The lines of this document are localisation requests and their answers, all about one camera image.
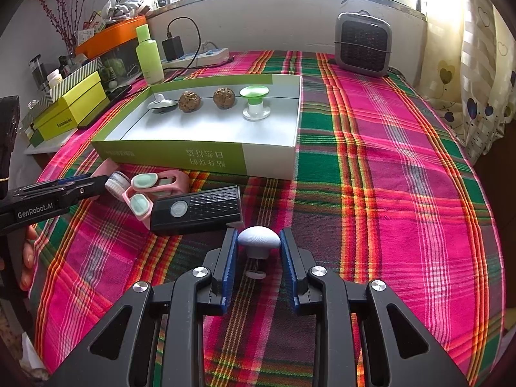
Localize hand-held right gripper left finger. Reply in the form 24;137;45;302
48;228;239;387

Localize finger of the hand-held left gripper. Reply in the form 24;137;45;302
8;174;109;210
23;173;95;191

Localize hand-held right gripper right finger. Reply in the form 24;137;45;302
279;228;470;387

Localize white round jar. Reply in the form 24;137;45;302
104;171;130;202

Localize white mushroom figure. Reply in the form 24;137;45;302
237;226;282;280

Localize black rectangular speaker device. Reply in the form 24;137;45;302
150;185;244;234

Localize white round panda toy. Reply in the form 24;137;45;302
147;93;178;114

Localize green and white cardboard box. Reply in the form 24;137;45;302
91;74;303;181

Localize brown walnut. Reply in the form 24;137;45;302
213;87;236;110
178;91;202;113

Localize green white plastic spool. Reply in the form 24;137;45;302
240;85;272;122

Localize person's left hand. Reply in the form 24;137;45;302
18;225;41;291

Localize yellow-green cardboard box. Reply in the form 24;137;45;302
32;71;106;148

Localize black smartphone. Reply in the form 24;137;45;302
76;84;134;130

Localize green white striped box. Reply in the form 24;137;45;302
50;57;103;99

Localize dark glass jar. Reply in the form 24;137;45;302
28;54;49;89

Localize glass tank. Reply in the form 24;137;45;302
97;40;142;81

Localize light green bottle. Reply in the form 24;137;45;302
135;24;165;85

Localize orange tray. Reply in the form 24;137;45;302
74;16;148;59

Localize red flower branches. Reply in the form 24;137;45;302
34;0;87;55

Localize black charger plug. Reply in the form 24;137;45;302
162;35;185;62

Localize white power strip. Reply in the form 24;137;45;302
161;47;230;69

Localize white patterned bag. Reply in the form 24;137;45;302
103;0;143;21

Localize small grey heater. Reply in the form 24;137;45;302
334;11;396;78

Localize cream curtain with hearts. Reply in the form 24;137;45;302
419;0;516;166

